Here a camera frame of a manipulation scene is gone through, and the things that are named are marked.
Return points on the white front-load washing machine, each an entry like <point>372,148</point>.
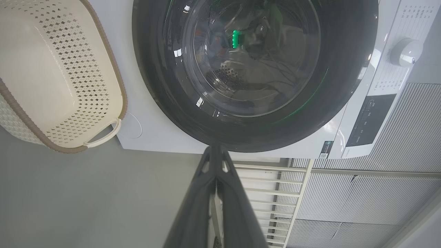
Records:
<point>144,134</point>

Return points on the black washer display panel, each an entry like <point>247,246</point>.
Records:
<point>370,120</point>

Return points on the black round glass washer door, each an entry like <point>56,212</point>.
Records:
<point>165,86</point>

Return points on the white round control knob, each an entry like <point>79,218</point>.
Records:
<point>406,52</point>

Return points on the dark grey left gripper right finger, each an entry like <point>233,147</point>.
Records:
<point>237,213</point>

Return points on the round drain filter cover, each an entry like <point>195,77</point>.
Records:
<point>132,127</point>

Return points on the cream perforated laundry basket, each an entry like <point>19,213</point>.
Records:
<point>41,79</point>

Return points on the dark label sticker with QR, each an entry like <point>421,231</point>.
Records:
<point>326,150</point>

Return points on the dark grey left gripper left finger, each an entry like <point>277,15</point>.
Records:
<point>196,206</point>

